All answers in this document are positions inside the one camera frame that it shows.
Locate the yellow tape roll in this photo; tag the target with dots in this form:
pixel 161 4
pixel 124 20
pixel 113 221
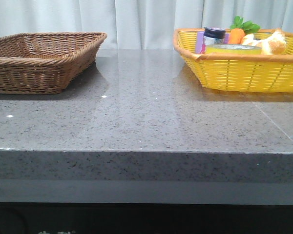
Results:
pixel 233 49

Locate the purple box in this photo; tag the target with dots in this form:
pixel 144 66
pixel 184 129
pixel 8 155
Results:
pixel 200 47

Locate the white curtain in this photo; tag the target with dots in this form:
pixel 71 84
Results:
pixel 138 24

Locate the dark-lidded small jar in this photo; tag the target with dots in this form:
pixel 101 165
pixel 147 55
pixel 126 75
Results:
pixel 213 35

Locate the brown wicker basket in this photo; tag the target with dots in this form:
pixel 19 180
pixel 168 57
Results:
pixel 45 63

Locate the orange toy carrot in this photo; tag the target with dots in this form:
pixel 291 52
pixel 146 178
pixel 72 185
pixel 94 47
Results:
pixel 241 28

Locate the yellow woven basket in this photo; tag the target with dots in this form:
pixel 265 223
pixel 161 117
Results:
pixel 233 72

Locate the toy bread croissant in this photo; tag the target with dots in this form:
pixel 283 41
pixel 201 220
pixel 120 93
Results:
pixel 273 45

